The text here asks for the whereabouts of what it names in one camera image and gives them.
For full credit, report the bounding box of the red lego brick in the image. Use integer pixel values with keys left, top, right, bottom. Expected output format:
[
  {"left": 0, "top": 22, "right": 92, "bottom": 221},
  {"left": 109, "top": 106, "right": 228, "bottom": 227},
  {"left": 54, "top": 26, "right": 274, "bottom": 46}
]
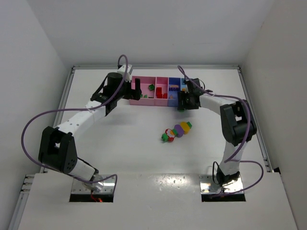
[{"left": 156, "top": 87, "right": 167, "bottom": 99}]

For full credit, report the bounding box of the green lego brick bottom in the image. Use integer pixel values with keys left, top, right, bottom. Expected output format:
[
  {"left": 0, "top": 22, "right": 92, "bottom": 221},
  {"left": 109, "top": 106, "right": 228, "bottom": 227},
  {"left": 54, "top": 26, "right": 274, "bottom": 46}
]
[{"left": 161, "top": 133, "right": 169, "bottom": 142}]

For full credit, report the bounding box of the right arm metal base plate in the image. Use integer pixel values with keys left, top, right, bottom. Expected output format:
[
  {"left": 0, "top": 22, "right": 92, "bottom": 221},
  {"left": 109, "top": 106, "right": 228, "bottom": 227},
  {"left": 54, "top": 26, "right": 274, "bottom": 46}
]
[{"left": 199, "top": 174, "right": 244, "bottom": 195}]

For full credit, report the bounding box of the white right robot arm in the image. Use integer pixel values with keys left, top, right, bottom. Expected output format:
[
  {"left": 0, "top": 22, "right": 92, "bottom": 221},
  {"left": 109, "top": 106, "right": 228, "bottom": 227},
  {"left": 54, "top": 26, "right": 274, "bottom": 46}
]
[{"left": 177, "top": 79, "right": 257, "bottom": 186}]

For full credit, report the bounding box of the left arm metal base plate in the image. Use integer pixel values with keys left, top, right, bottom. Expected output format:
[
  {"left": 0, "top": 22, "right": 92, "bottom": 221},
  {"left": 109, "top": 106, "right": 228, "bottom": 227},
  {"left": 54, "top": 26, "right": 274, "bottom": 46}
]
[{"left": 71, "top": 174, "right": 117, "bottom": 195}]

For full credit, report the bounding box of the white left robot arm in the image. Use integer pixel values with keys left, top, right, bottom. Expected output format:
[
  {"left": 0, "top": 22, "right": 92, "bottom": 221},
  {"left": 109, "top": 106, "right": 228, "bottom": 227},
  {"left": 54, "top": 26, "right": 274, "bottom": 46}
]
[{"left": 38, "top": 72, "right": 142, "bottom": 183}]

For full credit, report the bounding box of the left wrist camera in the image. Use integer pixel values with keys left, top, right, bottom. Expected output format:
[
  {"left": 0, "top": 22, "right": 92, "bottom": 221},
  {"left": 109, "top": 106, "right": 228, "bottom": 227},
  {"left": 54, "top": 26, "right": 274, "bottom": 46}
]
[{"left": 117, "top": 64, "right": 133, "bottom": 75}]

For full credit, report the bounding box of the pink and blue sorting tray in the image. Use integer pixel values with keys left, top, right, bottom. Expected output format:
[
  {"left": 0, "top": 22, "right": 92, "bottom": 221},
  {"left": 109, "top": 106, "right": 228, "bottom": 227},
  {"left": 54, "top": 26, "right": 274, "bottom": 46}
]
[{"left": 130, "top": 76, "right": 188, "bottom": 107}]

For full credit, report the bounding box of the white flower lego piece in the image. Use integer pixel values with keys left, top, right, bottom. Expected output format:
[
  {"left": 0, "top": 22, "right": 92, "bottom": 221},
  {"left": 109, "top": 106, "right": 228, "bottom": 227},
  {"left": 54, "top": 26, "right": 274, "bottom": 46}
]
[{"left": 165, "top": 128, "right": 175, "bottom": 138}]

